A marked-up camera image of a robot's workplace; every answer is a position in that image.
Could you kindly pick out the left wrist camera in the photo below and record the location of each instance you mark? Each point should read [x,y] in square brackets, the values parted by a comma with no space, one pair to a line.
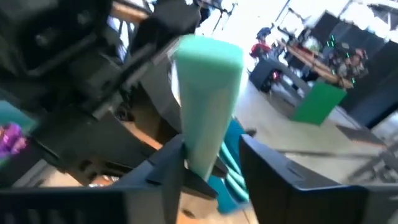
[171,18]

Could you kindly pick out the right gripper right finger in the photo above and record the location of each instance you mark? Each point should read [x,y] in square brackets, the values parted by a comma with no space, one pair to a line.
[311,205]

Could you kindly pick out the iridescent purple spoon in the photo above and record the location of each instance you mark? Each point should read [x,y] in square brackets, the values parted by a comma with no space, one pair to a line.
[12,140]

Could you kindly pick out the wooden workbench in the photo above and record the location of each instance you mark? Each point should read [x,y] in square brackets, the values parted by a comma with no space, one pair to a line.
[311,67]

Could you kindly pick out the blue plastic bin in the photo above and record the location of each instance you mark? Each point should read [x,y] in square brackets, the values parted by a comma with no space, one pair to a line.
[222,202]

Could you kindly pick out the translucent green bin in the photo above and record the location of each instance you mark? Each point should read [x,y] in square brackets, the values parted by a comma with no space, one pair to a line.
[12,113]

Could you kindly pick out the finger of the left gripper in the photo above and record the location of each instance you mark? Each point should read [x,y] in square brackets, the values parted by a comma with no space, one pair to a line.
[161,90]
[93,146]

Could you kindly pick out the green board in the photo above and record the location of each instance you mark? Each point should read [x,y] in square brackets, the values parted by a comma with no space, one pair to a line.
[317,104]

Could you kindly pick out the person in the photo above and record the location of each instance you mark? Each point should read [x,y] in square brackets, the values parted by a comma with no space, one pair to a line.
[261,49]

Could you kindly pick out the dark grey cabinet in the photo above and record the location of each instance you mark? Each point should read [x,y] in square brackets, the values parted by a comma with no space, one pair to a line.
[267,74]

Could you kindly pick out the black partition panel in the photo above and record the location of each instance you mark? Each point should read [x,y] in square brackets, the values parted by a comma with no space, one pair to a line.
[373,93]

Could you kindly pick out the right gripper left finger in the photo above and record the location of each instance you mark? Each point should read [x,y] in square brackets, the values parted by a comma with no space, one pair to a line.
[93,205]

